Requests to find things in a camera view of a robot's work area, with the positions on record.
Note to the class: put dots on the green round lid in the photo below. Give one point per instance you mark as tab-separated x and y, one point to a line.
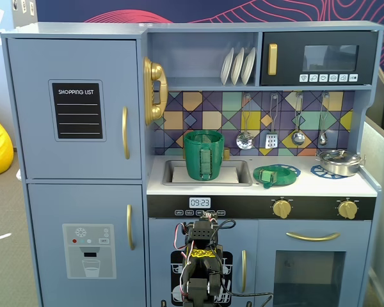
284	176

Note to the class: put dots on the steel pot with lid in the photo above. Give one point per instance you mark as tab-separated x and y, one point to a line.
339	166

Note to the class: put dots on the green cylindrical container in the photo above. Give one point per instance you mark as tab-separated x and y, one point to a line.
193	156

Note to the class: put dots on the grey toy sink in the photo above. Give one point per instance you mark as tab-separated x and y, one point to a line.
168	172

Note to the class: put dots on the gold faucet piece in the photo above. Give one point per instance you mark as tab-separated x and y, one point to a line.
226	153

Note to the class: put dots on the metal skimmer utensil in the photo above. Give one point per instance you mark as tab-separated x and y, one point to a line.
244	140

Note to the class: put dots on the black stove control panel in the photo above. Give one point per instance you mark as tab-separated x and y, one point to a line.
243	206

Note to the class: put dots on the metal slotted spatula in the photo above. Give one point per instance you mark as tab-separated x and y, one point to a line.
271	140

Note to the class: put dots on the gold toy telephone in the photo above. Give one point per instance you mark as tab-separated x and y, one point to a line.
155	73

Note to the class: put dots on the blue dishwasher door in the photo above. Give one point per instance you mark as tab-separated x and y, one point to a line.
160	236

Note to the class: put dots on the white toy plate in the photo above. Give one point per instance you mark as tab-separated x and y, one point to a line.
248	65
226	67
236	67

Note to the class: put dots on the blue toy kitchen unit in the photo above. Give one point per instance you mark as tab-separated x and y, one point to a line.
195	57

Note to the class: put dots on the gold stove knob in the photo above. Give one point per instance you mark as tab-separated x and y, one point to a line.
347	209
282	208

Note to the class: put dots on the metal ladle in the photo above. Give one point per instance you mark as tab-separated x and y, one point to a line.
298	138

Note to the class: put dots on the blue oven door with window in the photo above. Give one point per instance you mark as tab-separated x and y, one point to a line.
265	240

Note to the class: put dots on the black shopping list board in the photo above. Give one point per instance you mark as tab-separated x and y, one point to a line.
78	112

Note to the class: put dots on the metal spoon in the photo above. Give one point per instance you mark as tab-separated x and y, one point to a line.
322	139

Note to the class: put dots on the black microwave door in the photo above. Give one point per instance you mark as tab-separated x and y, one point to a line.
288	41

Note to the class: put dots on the blue freezer door with dispenser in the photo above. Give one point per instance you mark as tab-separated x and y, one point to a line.
51	208

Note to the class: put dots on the tall blue fridge door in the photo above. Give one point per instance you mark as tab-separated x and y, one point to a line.
32	153

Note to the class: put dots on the small camera circuit board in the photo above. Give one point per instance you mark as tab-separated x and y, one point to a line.
208	216

